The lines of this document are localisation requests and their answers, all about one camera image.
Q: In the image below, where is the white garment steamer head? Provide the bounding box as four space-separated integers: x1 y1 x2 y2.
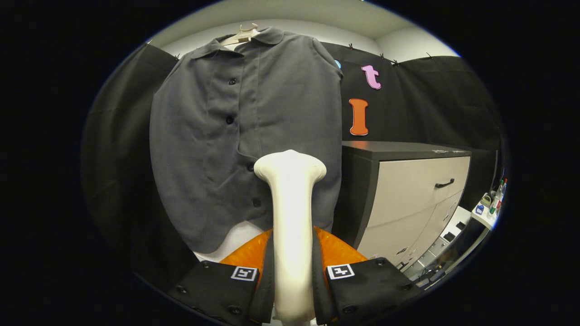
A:
253 149 327 324

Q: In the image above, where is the cream clothes hanger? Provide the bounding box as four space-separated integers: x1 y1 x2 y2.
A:
221 23 260 47

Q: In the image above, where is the black backdrop cloth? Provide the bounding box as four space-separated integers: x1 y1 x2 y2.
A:
81 42 503 290

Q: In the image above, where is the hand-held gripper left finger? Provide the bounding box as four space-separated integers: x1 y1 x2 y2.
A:
165 228 276 326

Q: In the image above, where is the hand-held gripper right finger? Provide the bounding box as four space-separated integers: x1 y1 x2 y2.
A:
313 225 424 324

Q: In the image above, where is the beige cabinet with gray top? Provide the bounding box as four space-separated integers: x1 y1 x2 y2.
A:
332 140 472 272

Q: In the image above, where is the white side table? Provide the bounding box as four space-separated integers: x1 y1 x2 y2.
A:
471 201 499 231

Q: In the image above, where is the white board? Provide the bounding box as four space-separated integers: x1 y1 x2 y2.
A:
193 221 275 263

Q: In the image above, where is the dark gray button shirt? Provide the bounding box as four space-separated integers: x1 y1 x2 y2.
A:
150 26 343 254

